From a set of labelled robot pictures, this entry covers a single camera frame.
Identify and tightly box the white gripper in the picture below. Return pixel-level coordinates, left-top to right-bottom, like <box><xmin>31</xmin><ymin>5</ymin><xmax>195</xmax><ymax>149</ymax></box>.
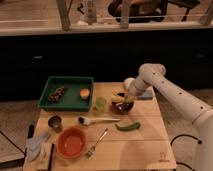
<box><xmin>124</xmin><ymin>78</ymin><xmax>147</xmax><ymax>102</ymax></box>

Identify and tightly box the yellow banana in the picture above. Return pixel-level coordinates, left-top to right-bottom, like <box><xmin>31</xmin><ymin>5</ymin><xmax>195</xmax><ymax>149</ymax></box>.
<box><xmin>111</xmin><ymin>94</ymin><xmax>127</xmax><ymax>103</ymax></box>

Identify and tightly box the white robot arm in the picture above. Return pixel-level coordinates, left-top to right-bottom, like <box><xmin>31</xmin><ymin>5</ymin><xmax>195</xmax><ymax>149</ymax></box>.
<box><xmin>124</xmin><ymin>63</ymin><xmax>213</xmax><ymax>171</ymax></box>

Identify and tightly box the dark purple bowl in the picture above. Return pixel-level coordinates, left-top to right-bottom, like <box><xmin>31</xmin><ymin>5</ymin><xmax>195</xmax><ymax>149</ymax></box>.
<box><xmin>111</xmin><ymin>101</ymin><xmax>134</xmax><ymax>114</ymax></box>

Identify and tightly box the orange bowl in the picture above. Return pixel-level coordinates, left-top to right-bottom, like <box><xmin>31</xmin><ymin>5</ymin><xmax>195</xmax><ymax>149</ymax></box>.
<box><xmin>56</xmin><ymin>126</ymin><xmax>86</xmax><ymax>159</ymax></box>

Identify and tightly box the blue sponge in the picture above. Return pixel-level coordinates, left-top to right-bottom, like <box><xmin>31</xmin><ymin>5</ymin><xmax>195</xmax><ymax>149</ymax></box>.
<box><xmin>137</xmin><ymin>88</ymin><xmax>154</xmax><ymax>100</ymax></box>

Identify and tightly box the green chili pepper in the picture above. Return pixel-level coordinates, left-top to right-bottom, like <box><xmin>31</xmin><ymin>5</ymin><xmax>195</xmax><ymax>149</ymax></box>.
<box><xmin>115</xmin><ymin>122</ymin><xmax>141</xmax><ymax>131</ymax></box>

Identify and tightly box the light green cup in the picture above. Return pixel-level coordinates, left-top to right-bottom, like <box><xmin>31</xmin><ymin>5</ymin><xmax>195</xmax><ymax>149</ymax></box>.
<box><xmin>95</xmin><ymin>97</ymin><xmax>107</xmax><ymax>112</ymax></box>

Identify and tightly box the orange fruit half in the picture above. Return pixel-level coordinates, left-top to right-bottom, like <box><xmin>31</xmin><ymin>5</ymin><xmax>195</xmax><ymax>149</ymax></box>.
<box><xmin>80</xmin><ymin>88</ymin><xmax>90</xmax><ymax>99</ymax></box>

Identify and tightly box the green plastic tray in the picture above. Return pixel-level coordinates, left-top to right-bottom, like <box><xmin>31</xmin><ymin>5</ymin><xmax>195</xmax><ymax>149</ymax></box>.
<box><xmin>38</xmin><ymin>76</ymin><xmax>94</xmax><ymax>112</ymax></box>

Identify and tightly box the brown grape bunch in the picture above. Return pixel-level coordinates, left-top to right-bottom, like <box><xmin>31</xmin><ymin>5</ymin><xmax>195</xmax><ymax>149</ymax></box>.
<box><xmin>48</xmin><ymin>87</ymin><xmax>66</xmax><ymax>103</ymax></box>

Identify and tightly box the small metal cup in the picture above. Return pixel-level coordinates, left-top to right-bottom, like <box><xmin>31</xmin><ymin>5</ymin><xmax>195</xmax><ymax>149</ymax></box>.
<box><xmin>48</xmin><ymin>116</ymin><xmax>62</xmax><ymax>133</ymax></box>

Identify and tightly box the grey blue cloth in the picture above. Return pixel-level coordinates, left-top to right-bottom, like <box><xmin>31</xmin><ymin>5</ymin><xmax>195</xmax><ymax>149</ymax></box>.
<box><xmin>26</xmin><ymin>133</ymin><xmax>50</xmax><ymax>162</ymax></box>

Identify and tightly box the white handled brush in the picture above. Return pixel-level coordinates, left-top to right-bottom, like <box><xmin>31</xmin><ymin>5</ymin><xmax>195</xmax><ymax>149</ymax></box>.
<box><xmin>78</xmin><ymin>116</ymin><xmax>117</xmax><ymax>126</ymax></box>

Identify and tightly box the black cable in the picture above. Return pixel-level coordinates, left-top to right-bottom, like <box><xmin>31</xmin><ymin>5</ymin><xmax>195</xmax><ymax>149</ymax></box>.
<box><xmin>170</xmin><ymin>133</ymin><xmax>200</xmax><ymax>148</ymax></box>

